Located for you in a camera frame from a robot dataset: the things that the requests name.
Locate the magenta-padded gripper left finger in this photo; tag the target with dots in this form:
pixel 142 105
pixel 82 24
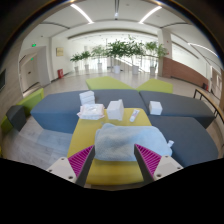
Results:
pixel 81 160

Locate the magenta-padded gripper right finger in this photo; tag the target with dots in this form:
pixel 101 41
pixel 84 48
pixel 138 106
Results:
pixel 150 160

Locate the light blue towel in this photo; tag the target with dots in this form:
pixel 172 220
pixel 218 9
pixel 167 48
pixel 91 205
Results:
pixel 126 140

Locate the small white bottle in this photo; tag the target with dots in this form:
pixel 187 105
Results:
pixel 170 143

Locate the white tube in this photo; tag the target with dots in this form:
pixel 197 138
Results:
pixel 134 115

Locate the white wet wipes pack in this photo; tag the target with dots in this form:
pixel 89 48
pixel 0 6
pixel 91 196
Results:
pixel 90 111

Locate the small white cube box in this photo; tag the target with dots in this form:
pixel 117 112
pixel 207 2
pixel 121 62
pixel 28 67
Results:
pixel 155 108

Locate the long grey upholstered seat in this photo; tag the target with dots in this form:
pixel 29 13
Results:
pixel 56 110

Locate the stack of white tissue packs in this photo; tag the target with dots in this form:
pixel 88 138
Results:
pixel 86 96

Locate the green upholstered seat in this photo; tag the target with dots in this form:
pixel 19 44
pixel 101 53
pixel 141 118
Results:
pixel 106 83
pixel 31 100
pixel 155 85

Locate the dark grey seat block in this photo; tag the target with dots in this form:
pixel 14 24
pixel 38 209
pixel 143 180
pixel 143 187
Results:
pixel 16 116

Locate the wooden bench with black legs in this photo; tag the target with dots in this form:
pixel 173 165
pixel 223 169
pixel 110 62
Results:
pixel 208 96

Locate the red cabinet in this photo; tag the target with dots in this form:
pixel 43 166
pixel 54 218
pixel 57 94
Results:
pixel 60 73

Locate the wooden shelf unit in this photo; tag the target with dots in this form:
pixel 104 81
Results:
pixel 222 90

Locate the yellow framed picture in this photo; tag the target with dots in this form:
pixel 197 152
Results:
pixel 59 51

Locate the group of potted plants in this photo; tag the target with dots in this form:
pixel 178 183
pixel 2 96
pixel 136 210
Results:
pixel 116 50

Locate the green exit sign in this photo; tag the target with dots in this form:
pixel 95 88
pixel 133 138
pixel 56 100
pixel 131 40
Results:
pixel 33 44

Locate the ceiling strip lights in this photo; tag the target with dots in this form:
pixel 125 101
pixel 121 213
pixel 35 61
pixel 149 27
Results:
pixel 81 13

